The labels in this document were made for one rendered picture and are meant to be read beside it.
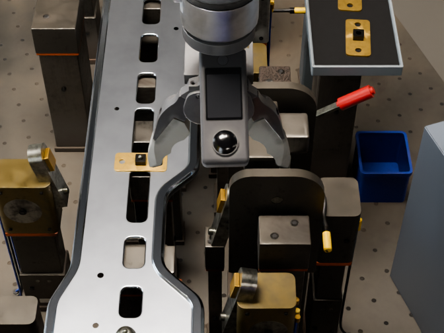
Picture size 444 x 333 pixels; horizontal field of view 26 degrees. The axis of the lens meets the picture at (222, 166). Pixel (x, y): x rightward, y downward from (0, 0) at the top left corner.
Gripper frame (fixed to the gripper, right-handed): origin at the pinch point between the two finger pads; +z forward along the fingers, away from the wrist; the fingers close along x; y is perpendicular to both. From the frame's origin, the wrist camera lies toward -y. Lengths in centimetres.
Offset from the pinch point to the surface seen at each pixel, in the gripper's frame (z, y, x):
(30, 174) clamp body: 31.0, 26.0, 29.0
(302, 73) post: 60, 78, -17
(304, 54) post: 54, 78, -17
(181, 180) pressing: 35.3, 28.5, 6.1
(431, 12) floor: 135, 189, -72
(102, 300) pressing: 35.5, 6.3, 16.7
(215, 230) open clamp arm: 33.2, 17.1, 0.6
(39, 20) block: 33, 64, 32
